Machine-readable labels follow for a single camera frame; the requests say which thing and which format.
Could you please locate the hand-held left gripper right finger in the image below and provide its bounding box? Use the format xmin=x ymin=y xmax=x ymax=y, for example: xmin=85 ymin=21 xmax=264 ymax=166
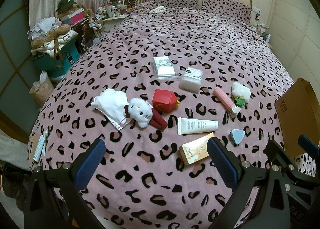
xmin=207 ymin=137 xmax=292 ymax=229

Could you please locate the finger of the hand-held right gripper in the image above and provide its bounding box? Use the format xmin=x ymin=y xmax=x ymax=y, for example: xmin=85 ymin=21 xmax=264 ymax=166
xmin=298 ymin=135 xmax=320 ymax=156
xmin=265 ymin=140 xmax=300 ymax=177

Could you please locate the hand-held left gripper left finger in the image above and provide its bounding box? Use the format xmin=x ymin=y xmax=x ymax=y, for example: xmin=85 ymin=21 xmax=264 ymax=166
xmin=24 ymin=138 xmax=108 ymax=229

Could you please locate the brown cardboard box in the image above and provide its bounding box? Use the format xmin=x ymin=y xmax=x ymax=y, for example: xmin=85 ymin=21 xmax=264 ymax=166
xmin=274 ymin=77 xmax=320 ymax=163

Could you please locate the golden cardboard packet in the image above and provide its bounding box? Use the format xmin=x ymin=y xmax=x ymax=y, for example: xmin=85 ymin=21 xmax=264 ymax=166
xmin=178 ymin=132 xmax=217 ymax=167

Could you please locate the white cat plush toy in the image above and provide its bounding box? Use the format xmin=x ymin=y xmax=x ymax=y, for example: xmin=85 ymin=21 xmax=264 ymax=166
xmin=124 ymin=97 xmax=168 ymax=129

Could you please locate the small white plush toy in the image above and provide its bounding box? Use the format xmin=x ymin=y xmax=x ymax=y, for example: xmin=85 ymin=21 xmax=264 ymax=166
xmin=231 ymin=82 xmax=251 ymax=107

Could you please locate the red house-shaped box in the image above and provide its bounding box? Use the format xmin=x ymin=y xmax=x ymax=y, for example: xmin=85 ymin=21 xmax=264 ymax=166
xmin=152 ymin=89 xmax=181 ymax=113

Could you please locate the white cotton swab box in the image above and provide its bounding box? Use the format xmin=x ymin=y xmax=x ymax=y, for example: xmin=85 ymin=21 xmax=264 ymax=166
xmin=179 ymin=67 xmax=204 ymax=93

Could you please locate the white clear plastic packet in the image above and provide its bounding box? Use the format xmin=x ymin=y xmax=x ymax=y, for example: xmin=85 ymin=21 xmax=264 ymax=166
xmin=152 ymin=56 xmax=181 ymax=80

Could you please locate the blue triangular powder puff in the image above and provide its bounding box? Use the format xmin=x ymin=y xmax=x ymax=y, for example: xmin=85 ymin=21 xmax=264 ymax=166
xmin=230 ymin=129 xmax=246 ymax=146

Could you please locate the white cream tube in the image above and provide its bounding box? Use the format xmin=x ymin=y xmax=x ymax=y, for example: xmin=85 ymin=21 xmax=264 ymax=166
xmin=177 ymin=117 xmax=219 ymax=135

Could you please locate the pink leopard print blanket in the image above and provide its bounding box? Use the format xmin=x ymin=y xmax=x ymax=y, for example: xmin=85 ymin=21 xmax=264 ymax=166
xmin=26 ymin=2 xmax=317 ymax=229

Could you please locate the pink white tube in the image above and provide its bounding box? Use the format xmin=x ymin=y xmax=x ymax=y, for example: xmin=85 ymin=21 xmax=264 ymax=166
xmin=213 ymin=86 xmax=242 ymax=117

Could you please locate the brown paper bag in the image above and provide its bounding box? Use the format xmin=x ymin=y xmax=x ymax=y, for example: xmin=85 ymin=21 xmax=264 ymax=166
xmin=29 ymin=77 xmax=54 ymax=107

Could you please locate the green storage box with clothes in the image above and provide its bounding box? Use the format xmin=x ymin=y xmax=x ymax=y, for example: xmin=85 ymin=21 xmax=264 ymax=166
xmin=32 ymin=35 xmax=81 ymax=78

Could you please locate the group of small bottles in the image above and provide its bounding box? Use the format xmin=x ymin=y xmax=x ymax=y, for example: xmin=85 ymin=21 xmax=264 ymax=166
xmin=251 ymin=21 xmax=272 ymax=43

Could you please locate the dark wooden cabinet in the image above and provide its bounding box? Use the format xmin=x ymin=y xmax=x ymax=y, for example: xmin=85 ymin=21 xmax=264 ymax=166
xmin=72 ymin=18 xmax=100 ymax=55

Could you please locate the brown teddy bear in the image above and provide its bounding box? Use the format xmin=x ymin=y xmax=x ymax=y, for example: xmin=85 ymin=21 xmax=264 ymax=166
xmin=30 ymin=24 xmax=72 ymax=48

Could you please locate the white side table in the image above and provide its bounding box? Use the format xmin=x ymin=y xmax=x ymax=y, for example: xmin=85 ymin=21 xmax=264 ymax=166
xmin=102 ymin=14 xmax=129 ymax=37

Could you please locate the pile of white clothes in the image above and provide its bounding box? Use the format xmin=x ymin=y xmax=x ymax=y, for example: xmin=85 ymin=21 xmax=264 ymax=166
xmin=27 ymin=16 xmax=62 ymax=40

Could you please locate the dark green cap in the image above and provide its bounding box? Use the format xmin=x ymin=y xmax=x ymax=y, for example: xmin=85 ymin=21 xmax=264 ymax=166
xmin=55 ymin=0 xmax=77 ymax=13

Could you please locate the shelf of small trinkets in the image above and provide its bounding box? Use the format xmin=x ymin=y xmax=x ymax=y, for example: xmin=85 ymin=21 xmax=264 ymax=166
xmin=96 ymin=0 xmax=139 ymax=18

